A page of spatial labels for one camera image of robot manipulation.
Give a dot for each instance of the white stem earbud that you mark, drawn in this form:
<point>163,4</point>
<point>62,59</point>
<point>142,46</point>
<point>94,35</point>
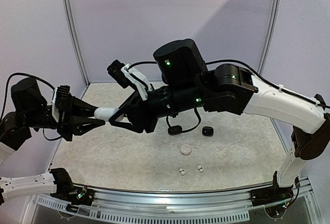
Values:
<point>200,168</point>

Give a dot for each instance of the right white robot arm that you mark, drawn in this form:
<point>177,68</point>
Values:
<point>232,87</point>

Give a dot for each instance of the right aluminium frame post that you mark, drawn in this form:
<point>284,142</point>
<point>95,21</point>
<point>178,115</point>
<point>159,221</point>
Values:
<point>269,34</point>

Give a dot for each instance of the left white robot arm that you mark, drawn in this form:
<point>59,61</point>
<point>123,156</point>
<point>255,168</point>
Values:
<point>15,130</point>

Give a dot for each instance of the pink round earbud case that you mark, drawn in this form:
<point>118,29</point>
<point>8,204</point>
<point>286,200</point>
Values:
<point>185,150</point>

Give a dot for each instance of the white oval earbud case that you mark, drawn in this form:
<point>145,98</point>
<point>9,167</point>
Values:
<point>104,113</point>

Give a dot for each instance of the left aluminium frame post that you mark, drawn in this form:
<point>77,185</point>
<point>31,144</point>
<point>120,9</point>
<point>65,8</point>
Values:
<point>75,42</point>

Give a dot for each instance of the black oval earbud case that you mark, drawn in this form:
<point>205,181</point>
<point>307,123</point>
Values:
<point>175,130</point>

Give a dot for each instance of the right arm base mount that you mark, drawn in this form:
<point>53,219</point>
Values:
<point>275,193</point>

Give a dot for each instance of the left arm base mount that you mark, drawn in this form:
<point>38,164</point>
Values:
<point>65,189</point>

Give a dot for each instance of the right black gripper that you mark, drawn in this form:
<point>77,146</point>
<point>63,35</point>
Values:
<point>141,114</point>

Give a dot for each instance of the white earbud lower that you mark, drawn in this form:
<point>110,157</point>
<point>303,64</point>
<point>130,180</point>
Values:
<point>182,171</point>

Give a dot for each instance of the aluminium frame post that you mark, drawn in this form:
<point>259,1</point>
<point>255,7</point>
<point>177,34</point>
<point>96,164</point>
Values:
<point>75,42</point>
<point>269,34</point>

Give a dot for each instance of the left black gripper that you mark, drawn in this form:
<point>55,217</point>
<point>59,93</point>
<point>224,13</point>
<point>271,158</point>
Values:
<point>70,121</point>

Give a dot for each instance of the aluminium front rail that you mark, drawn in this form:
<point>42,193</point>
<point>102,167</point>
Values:
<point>222,206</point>

